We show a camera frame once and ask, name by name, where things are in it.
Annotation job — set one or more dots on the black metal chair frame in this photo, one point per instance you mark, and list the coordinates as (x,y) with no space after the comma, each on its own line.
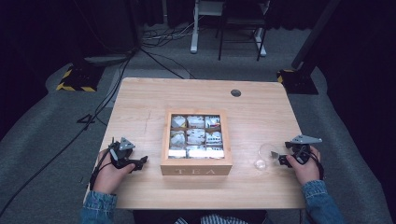
(241,21)

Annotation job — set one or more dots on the person's striped clothing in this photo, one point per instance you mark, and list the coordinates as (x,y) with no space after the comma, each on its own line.
(214,219)

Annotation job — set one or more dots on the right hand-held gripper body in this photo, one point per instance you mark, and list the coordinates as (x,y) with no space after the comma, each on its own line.
(301,149)

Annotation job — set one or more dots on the white desk leg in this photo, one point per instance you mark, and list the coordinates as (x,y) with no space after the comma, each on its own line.
(195,34)
(261,43)

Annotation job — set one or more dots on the wooden tea box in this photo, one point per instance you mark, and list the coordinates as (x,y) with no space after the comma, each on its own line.
(196,170)

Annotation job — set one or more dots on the clear glass cup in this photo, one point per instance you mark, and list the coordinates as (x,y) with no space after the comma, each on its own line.
(264,154)

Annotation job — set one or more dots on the person's right hand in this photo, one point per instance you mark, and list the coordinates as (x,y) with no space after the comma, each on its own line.
(308,172)

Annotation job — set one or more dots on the black slanted stand pole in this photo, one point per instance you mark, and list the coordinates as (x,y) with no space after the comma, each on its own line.
(314,34)

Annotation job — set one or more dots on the group of white tea bags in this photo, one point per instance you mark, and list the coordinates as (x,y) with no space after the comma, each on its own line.
(196,136)

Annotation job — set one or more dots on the person's left hand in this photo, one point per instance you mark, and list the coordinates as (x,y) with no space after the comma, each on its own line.
(107,177)

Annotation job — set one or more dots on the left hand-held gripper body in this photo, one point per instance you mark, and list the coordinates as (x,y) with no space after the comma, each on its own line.
(121,155)

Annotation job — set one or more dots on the yellow black striped stand base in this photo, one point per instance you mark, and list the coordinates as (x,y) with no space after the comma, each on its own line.
(79,79)
(297,82)

